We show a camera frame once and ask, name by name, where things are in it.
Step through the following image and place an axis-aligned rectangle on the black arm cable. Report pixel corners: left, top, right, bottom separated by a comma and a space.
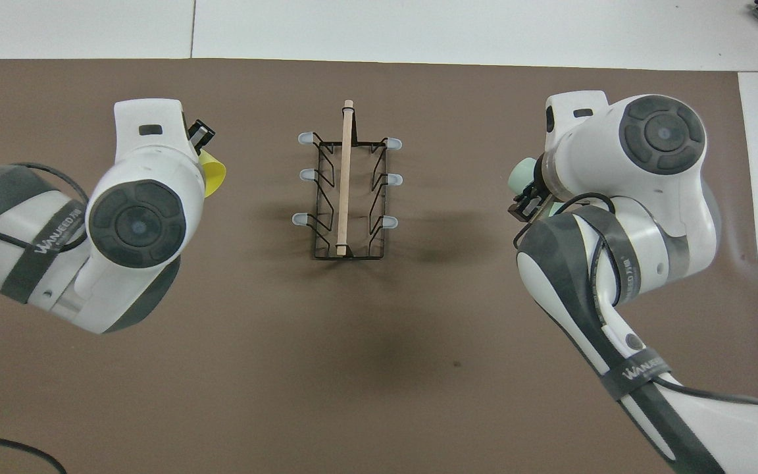
0, 162, 90, 474
514, 192, 758, 406

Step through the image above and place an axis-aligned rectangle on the yellow plastic cup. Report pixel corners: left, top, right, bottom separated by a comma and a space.
197, 149, 228, 199

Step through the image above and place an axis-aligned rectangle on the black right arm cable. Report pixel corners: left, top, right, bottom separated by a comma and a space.
514, 192, 758, 406

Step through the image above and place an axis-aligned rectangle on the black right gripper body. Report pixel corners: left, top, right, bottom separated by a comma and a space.
534, 154, 551, 199

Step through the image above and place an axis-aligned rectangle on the large brown table mat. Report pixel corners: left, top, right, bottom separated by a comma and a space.
0, 58, 758, 474

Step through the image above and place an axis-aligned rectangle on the black wire rack wooden handle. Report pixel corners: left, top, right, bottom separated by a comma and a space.
291, 100, 403, 261

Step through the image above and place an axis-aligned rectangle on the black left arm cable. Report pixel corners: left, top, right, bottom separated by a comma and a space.
0, 162, 90, 474

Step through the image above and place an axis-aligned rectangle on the pale green plastic cup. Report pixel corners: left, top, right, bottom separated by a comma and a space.
507, 157, 565, 217

